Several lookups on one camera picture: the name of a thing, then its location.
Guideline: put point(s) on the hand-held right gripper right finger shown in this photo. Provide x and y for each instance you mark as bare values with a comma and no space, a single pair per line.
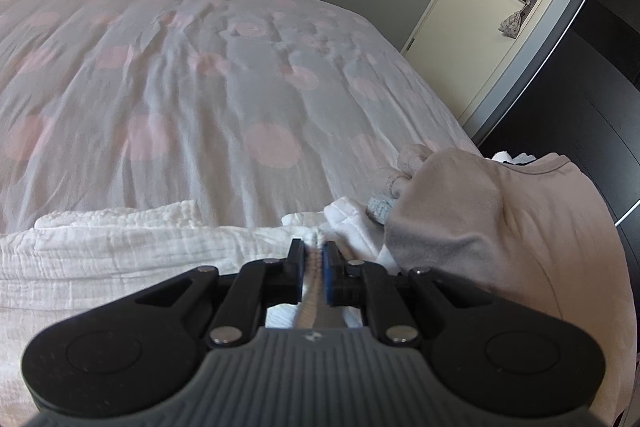
330,277

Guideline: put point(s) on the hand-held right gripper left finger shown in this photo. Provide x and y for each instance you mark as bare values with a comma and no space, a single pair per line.
298,274

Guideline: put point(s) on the white muslin cloth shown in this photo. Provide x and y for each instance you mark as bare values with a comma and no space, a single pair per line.
125,252

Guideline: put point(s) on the white smooth garment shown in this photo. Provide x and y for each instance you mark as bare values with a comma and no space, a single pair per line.
350,227

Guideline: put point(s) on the grey patterned small cloth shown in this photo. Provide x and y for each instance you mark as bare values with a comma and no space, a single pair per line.
381,207

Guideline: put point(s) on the grey patterned small garment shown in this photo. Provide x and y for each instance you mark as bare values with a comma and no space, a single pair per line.
412,159

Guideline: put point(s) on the beige shirt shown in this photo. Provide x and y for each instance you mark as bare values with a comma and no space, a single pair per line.
475,217

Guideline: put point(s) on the white and navy garment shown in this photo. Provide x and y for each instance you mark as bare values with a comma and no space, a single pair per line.
515,158

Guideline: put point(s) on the pink dotted bed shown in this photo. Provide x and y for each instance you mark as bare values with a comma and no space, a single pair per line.
175,82

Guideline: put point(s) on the cream door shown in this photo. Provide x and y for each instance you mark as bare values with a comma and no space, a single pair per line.
490,22

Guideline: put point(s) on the patterned fabric pouch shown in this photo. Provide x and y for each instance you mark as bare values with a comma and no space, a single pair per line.
511,24

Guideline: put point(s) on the black wardrobe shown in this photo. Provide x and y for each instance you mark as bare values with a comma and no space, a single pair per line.
600,107

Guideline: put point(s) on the grey door frame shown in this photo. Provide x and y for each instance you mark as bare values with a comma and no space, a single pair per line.
550,32

